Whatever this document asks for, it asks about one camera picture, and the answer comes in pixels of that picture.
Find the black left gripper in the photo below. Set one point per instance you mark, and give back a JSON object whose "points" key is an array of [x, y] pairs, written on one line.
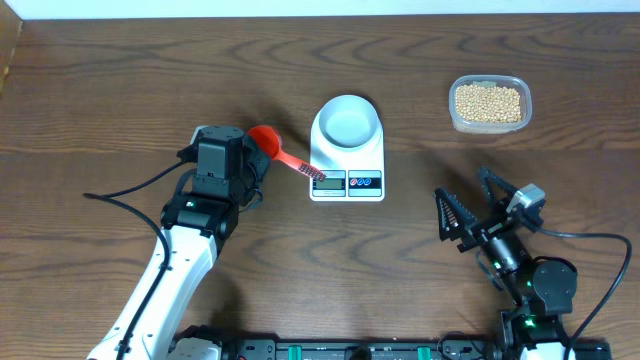
{"points": [[258, 162]]}

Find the light blue bowl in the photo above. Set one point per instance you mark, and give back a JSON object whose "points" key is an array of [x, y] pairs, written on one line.
{"points": [[349, 121]]}

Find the pile of soybeans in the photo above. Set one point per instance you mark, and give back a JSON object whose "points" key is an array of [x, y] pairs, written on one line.
{"points": [[476, 103]]}

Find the red measuring scoop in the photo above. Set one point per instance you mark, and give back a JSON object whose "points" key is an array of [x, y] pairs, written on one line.
{"points": [[270, 142]]}

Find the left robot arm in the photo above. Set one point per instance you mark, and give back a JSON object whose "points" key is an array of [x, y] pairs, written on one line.
{"points": [[194, 226]]}

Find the white digital kitchen scale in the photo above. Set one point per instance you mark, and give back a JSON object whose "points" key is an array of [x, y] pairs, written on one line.
{"points": [[352, 175]]}

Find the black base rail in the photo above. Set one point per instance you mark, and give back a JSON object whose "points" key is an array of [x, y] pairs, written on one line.
{"points": [[201, 342]]}

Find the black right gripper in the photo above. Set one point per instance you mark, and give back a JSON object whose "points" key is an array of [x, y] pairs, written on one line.
{"points": [[466, 221]]}

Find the clear plastic container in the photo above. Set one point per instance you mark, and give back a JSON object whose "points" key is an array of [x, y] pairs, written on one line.
{"points": [[518, 84]]}

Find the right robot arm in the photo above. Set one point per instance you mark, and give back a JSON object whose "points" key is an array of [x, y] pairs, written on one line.
{"points": [[541, 288]]}

